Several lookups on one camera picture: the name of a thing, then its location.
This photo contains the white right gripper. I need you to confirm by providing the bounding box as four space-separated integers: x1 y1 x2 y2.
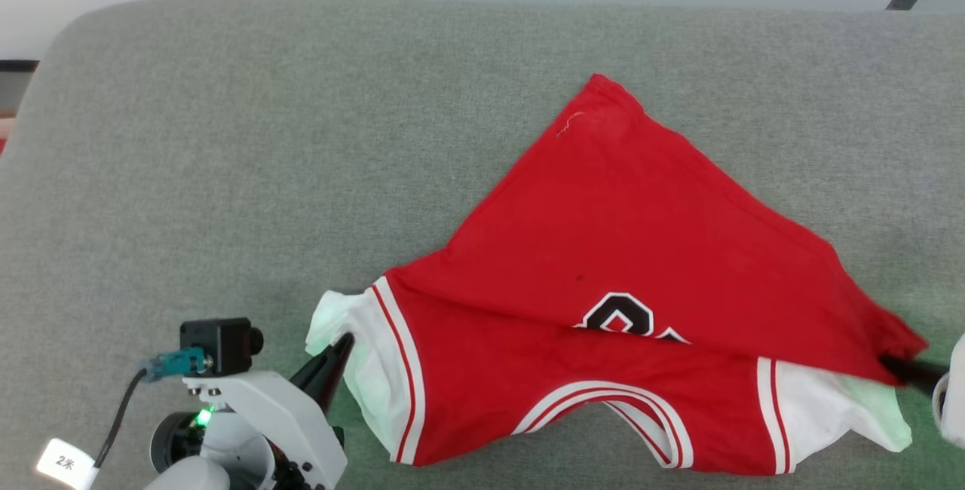
878 333 965 450

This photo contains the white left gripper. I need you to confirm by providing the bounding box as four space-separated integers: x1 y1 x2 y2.
181 333 356 490

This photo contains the red and white jersey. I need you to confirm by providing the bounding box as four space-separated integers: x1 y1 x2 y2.
305 73 930 476

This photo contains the grey fabric sofa cushion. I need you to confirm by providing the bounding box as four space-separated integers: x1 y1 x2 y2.
0 0 965 490

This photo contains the teal camera cable connector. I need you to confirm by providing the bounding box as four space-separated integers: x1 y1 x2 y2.
143 350 207 383

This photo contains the black left camera cable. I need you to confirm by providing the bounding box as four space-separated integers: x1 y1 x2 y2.
93 368 149 470

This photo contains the white cable label tag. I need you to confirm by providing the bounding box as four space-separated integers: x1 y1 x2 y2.
36 438 100 490

